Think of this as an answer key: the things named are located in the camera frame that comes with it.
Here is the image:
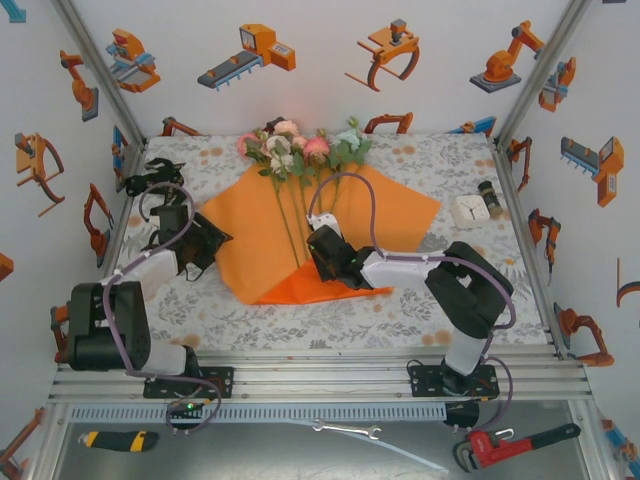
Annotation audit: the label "orange wrapping paper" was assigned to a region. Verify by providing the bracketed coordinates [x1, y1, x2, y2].
[199, 162, 444, 306]

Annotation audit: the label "black printed ribbon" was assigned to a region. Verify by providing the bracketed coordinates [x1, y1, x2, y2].
[123, 157, 185, 201]

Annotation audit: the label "white fake rose stem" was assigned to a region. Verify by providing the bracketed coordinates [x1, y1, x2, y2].
[269, 152, 309, 251]
[257, 134, 304, 269]

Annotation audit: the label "coral pink fake rose stem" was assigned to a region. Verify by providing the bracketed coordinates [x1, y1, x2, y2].
[302, 134, 334, 216]

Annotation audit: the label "mint fake rose stem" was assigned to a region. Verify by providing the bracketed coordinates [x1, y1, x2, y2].
[324, 115, 374, 214]

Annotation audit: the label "peach fake rose stem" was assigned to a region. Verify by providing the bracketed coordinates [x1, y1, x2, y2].
[273, 118, 314, 236]

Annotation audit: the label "floral printed tablecloth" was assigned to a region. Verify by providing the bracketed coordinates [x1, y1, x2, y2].
[94, 132, 556, 351]

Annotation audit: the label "aluminium grooved base rails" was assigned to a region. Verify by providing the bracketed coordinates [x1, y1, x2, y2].
[47, 349, 594, 404]

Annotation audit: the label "white square alarm clock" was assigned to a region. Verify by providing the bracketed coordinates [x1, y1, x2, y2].
[452, 194, 491, 230]

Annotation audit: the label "small jar with black cap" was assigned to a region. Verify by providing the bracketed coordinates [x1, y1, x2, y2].
[477, 180, 504, 221]

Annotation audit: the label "small black controller board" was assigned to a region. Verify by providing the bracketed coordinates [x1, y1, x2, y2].
[167, 399, 206, 419]

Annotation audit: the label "silver open-end spanner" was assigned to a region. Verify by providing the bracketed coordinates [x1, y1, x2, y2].
[310, 418, 384, 441]

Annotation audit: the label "yellow black utility knife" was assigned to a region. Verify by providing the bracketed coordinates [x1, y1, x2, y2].
[78, 429, 160, 454]

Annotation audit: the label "red pipe wrench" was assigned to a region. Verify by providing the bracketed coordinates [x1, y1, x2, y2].
[452, 422, 582, 474]

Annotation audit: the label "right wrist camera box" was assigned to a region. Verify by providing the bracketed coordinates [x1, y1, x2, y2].
[305, 212, 342, 235]

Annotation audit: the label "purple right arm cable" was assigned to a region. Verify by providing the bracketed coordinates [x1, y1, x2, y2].
[308, 172, 516, 432]

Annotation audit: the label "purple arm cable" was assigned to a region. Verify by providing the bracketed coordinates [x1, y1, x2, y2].
[308, 172, 516, 432]
[102, 180, 224, 436]

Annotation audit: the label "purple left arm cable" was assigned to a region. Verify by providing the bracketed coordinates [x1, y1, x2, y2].
[102, 180, 224, 436]

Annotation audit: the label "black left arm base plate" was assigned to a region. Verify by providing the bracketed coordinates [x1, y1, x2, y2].
[143, 366, 236, 400]

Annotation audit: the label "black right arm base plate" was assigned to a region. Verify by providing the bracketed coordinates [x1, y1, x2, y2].
[408, 364, 501, 401]

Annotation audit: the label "grey slotted cable duct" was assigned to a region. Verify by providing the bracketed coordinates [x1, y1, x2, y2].
[69, 403, 447, 425]

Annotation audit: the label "aluminium frame post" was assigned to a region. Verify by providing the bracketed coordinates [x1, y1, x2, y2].
[493, 0, 597, 149]
[49, 0, 149, 151]

